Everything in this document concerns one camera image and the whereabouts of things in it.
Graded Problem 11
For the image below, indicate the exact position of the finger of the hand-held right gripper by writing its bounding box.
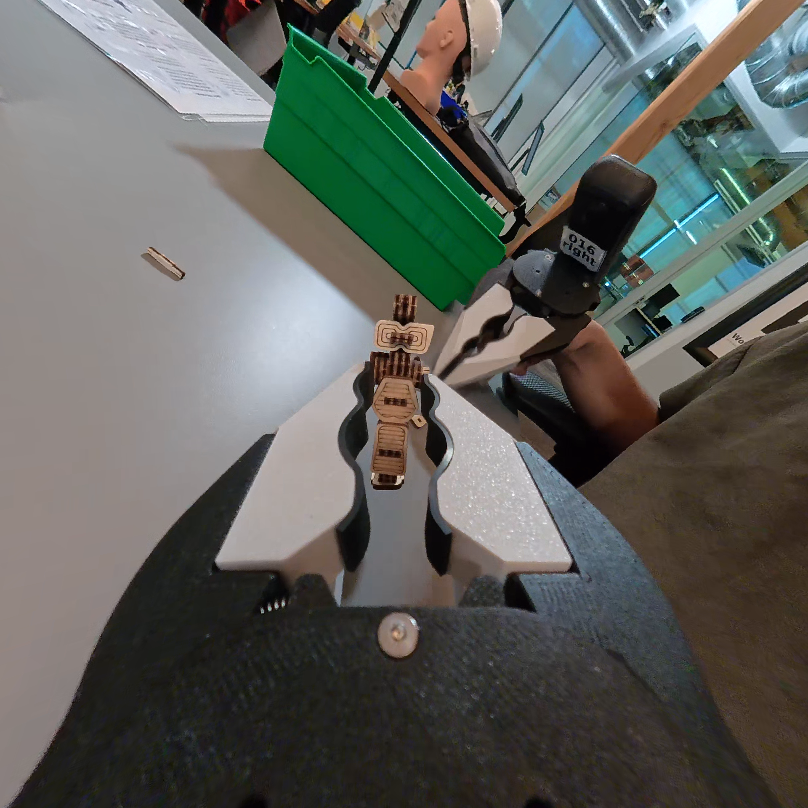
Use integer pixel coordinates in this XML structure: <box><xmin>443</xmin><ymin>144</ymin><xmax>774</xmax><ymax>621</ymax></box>
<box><xmin>434</xmin><ymin>281</ymin><xmax>515</xmax><ymax>376</ymax></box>
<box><xmin>441</xmin><ymin>312</ymin><xmax>561</xmax><ymax>388</ymax></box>

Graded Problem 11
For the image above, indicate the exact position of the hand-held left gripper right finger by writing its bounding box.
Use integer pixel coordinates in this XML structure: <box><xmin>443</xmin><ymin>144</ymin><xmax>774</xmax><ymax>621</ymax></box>
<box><xmin>420</xmin><ymin>372</ymin><xmax>575</xmax><ymax>608</ymax></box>

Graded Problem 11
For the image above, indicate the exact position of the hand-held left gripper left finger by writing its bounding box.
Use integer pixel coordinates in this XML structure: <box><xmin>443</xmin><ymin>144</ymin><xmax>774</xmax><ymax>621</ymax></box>
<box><xmin>215</xmin><ymin>363</ymin><xmax>375</xmax><ymax>608</ymax></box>

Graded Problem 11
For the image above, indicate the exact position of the laser-cut wooden model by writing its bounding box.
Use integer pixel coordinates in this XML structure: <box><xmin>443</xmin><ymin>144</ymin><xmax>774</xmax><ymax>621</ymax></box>
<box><xmin>368</xmin><ymin>293</ymin><xmax>438</xmax><ymax>490</ymax></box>

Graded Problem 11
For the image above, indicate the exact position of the person's right forearm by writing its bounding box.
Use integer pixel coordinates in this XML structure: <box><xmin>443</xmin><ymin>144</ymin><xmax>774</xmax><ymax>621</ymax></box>
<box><xmin>555</xmin><ymin>319</ymin><xmax>662</xmax><ymax>446</ymax></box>

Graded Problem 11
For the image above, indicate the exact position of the black mesh office chair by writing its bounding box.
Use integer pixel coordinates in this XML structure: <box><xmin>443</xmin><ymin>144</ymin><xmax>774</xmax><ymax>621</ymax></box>
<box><xmin>499</xmin><ymin>369</ymin><xmax>616</xmax><ymax>488</ymax></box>

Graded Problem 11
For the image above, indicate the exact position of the black backpack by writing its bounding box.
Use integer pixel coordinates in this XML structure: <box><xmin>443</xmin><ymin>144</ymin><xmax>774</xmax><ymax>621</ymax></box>
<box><xmin>436</xmin><ymin>107</ymin><xmax>530</xmax><ymax>244</ymax></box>

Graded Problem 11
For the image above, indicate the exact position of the wooden beam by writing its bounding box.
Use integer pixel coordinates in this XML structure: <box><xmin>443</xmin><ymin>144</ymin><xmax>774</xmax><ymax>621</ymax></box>
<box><xmin>505</xmin><ymin>0</ymin><xmax>808</xmax><ymax>256</ymax></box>

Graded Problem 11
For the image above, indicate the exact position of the green plastic bin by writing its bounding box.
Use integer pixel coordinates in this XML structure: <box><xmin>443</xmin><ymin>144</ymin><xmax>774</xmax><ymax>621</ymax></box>
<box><xmin>263</xmin><ymin>23</ymin><xmax>507</xmax><ymax>311</ymax></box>

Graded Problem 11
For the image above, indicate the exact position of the black framed sign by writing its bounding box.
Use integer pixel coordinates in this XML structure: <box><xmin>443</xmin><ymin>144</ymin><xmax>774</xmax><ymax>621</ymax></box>
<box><xmin>682</xmin><ymin>303</ymin><xmax>808</xmax><ymax>368</ymax></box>

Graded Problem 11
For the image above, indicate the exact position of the white hard hat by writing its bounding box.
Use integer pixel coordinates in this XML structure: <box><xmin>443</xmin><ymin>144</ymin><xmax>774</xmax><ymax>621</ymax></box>
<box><xmin>457</xmin><ymin>0</ymin><xmax>504</xmax><ymax>80</ymax></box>

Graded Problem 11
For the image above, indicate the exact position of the person's olive brown shirt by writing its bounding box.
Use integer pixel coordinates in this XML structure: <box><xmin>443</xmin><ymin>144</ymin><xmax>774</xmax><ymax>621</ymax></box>
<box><xmin>577</xmin><ymin>319</ymin><xmax>808</xmax><ymax>808</ymax></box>

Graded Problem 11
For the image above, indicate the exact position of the mannequin head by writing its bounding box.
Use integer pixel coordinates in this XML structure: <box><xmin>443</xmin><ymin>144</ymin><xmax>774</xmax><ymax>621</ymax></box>
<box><xmin>399</xmin><ymin>0</ymin><xmax>471</xmax><ymax>116</ymax></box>

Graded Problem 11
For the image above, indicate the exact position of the small flat wooden piece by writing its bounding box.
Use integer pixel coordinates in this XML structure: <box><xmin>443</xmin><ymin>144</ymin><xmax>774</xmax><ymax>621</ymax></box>
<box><xmin>142</xmin><ymin>247</ymin><xmax>186</xmax><ymax>280</ymax></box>

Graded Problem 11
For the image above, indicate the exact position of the printed paper sheet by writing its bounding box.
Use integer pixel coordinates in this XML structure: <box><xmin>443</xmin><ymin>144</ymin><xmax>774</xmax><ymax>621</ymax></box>
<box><xmin>38</xmin><ymin>0</ymin><xmax>274</xmax><ymax>122</ymax></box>

